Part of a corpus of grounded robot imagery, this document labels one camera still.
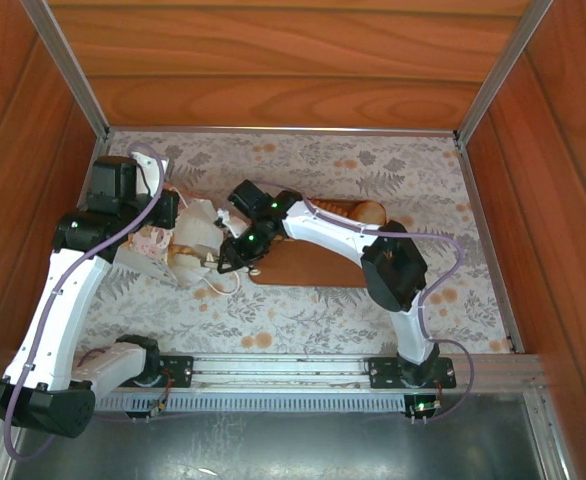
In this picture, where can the circuit board with green light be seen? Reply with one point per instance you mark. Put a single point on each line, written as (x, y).
(423, 407)

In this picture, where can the floral patterned tablecloth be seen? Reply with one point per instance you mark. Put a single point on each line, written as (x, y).
(298, 160)

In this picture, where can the fake croissant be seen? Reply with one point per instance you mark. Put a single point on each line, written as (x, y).
(185, 250)

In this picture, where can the aluminium wall edge strip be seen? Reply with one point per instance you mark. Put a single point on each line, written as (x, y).
(283, 131)

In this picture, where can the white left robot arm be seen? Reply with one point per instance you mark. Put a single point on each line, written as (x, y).
(63, 310)

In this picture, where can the brown rectangular tray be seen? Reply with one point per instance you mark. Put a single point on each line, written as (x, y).
(303, 270)

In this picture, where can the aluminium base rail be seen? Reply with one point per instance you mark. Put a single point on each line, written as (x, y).
(283, 370)

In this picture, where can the round golden fake bun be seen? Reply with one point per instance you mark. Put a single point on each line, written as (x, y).
(370, 212)

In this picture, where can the aluminium frame post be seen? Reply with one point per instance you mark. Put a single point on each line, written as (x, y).
(63, 65)
(503, 65)

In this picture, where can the ribbed fake bread roll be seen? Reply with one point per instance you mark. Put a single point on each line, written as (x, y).
(335, 207)

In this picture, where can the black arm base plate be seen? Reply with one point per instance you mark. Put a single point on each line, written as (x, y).
(178, 370)
(380, 372)

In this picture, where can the grey metal sheet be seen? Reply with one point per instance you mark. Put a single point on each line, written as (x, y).
(273, 450)

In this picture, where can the cartoon animal paper bag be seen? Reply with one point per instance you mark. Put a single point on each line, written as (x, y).
(193, 225)

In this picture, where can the small circuit board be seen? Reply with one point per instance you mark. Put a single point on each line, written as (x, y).
(157, 407)

